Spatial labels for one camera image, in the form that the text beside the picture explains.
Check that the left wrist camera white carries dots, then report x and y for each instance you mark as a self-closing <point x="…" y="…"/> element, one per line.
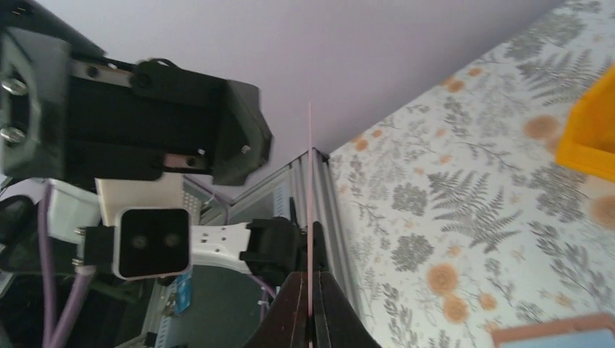
<point x="133" y="229"/>

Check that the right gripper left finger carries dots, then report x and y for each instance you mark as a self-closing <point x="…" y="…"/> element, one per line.
<point x="285" y="325"/>

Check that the tan leather card holder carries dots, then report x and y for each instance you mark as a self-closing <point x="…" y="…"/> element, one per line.
<point x="581" y="323"/>

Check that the red VIP credit card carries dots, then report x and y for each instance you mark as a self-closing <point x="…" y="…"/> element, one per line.
<point x="310" y="220"/>

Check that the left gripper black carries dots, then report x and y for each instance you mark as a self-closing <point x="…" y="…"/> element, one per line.
<point x="71" y="114"/>

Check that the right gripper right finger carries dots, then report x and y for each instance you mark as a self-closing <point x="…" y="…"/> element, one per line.
<point x="335" y="322"/>

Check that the yellow plastic bin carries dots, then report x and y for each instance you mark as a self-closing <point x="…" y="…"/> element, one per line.
<point x="587" y="143"/>

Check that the floral table cloth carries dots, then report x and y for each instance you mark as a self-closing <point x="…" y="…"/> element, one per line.
<point x="458" y="219"/>

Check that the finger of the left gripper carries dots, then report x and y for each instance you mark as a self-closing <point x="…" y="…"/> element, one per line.
<point x="244" y="137"/>

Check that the aluminium rail frame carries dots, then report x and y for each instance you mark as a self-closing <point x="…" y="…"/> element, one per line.
<point x="298" y="225"/>

